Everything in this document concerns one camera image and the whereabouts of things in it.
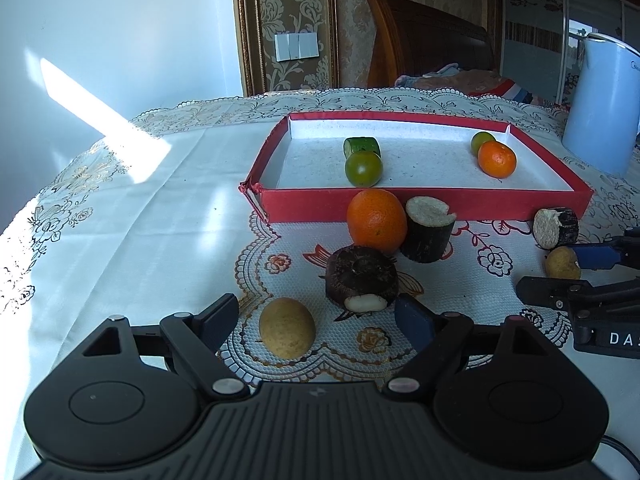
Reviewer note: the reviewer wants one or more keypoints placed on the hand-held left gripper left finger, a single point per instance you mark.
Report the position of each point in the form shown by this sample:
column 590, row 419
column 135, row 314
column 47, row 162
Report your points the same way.
column 220, row 320

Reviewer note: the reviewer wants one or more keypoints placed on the green cucumber piece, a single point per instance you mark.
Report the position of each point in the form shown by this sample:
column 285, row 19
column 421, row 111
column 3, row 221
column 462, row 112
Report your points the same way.
column 361, row 145

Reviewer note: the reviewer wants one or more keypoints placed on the white wall switch panel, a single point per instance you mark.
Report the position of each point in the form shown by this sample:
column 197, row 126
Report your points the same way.
column 297, row 45

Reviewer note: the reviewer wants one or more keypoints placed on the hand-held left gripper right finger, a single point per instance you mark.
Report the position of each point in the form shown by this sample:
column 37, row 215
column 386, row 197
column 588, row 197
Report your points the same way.
column 414, row 322

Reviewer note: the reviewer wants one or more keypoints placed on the wooden bed headboard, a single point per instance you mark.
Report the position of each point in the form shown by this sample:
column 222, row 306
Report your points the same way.
column 430, row 40

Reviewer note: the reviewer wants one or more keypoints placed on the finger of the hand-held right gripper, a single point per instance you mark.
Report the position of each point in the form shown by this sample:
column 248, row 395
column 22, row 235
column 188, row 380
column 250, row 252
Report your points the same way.
column 550, row 295
column 595, row 256

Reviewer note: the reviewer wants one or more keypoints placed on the small dark sugarcane piece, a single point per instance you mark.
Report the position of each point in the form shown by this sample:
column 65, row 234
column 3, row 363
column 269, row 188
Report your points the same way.
column 556, row 227

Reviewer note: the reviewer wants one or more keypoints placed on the red shallow cardboard box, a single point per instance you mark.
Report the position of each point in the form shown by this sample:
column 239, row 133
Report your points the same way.
column 425, row 165

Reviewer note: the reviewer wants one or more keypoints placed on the wardrobe with sliding doors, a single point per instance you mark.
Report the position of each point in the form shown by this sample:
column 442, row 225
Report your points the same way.
column 540, row 25

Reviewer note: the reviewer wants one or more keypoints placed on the large dark sugarcane piece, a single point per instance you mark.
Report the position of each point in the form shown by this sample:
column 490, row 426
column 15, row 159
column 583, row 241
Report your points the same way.
column 427, row 232

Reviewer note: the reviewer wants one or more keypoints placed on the small orange mandarin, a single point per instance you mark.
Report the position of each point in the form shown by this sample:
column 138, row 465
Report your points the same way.
column 496, row 159

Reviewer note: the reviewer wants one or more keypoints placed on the pale blue kettle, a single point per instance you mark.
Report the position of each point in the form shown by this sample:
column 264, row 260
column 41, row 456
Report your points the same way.
column 602, row 110

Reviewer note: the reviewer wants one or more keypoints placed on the tan round potato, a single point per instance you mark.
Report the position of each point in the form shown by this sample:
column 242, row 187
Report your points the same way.
column 286, row 327

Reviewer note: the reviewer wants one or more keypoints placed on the large green tomato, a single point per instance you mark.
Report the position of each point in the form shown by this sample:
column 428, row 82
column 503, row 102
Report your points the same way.
column 363, row 168

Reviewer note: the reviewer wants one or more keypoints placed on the small tan potato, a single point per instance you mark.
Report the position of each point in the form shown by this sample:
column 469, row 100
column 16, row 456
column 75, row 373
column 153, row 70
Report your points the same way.
column 561, row 264

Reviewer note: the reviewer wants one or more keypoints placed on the striped bedding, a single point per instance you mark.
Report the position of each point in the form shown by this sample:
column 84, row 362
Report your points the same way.
column 475, row 82

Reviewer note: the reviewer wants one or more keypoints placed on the large orange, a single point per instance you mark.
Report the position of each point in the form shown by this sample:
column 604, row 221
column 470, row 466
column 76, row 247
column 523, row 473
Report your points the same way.
column 376, row 220

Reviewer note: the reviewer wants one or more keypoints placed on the small green lime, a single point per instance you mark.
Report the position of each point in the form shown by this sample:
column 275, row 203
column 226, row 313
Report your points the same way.
column 481, row 140

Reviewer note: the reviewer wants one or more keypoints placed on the gold framed wallpaper panel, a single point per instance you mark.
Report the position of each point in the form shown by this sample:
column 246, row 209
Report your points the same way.
column 295, row 0

